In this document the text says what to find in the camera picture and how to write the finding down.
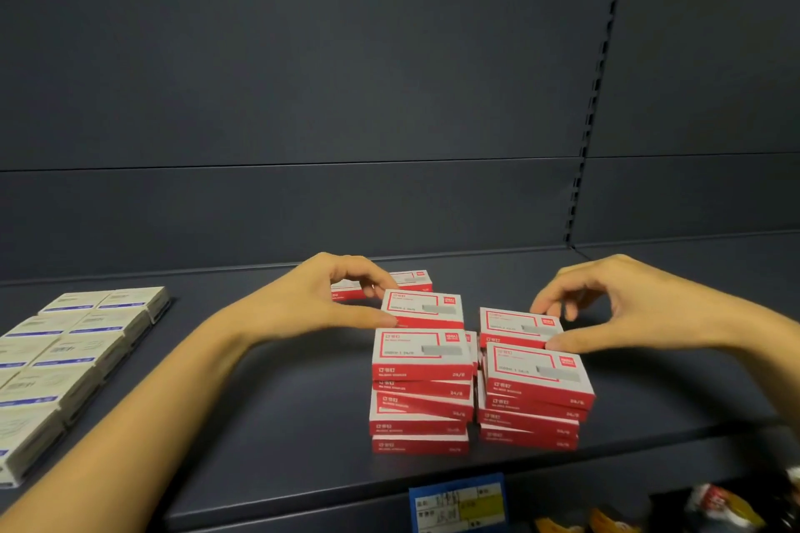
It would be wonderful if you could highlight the person's left hand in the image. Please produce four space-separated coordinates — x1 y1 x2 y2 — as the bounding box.
224 251 401 346

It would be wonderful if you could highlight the person's right hand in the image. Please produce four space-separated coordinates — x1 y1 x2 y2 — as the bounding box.
529 253 745 356

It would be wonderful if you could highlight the stack of red boxes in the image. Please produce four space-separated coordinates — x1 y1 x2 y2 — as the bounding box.
329 268 597 456

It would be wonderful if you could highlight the dark grey metal shelf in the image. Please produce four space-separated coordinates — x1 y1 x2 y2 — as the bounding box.
0 0 800 533

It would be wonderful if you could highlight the white blue paperclip boxes group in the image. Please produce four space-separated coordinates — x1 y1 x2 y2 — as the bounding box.
0 286 171 490

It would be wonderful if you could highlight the person's left forearm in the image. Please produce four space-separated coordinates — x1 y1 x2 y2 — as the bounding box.
0 307 258 533

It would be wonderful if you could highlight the group of dark sauce bottles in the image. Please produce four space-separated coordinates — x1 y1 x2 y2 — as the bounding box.
684 466 800 531

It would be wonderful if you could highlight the blue yellow price tag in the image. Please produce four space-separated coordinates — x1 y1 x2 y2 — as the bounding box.
408 473 508 533

